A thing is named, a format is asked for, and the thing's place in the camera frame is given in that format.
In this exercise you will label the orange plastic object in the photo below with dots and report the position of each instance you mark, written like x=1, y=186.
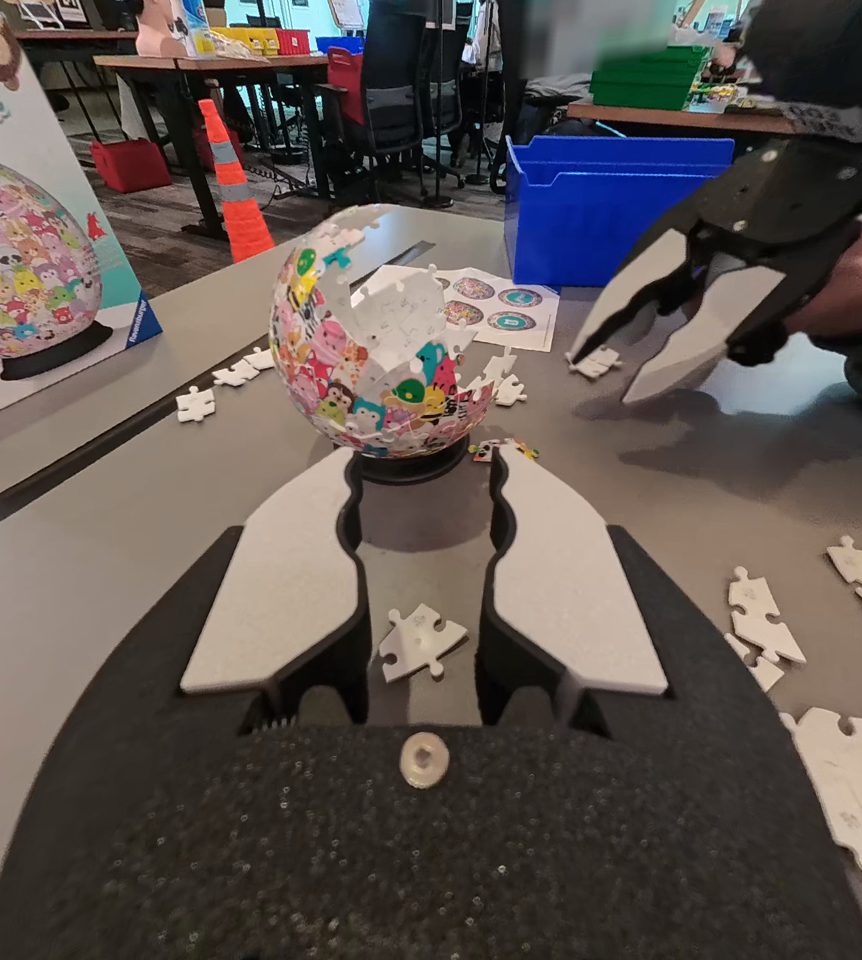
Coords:
x=236, y=188

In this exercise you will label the puzzle instruction leaflet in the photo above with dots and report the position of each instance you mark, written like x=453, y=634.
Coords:
x=513, y=308

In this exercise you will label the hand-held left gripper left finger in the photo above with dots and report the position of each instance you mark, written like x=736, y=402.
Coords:
x=274, y=600

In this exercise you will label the green box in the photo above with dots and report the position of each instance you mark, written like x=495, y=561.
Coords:
x=648, y=78

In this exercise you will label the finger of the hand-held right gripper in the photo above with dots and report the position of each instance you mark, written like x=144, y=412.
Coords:
x=633, y=293
x=716, y=323

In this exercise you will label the teal puzzle box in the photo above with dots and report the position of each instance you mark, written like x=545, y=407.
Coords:
x=26, y=255

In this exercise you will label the blue plastic bin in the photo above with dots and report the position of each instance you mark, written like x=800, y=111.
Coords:
x=611, y=210

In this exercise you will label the wooden desk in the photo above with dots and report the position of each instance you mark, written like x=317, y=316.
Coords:
x=671, y=116

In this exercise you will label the colourful puzzle ball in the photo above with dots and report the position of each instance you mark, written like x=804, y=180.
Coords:
x=371, y=345

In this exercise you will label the black office chair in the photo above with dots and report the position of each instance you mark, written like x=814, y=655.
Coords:
x=394, y=90

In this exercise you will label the colourful puzzle piece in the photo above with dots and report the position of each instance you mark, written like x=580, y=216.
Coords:
x=503, y=450

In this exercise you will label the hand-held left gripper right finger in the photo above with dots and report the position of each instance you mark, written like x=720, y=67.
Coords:
x=573, y=600

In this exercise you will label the black ball stand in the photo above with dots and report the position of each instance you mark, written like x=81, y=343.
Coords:
x=409, y=465

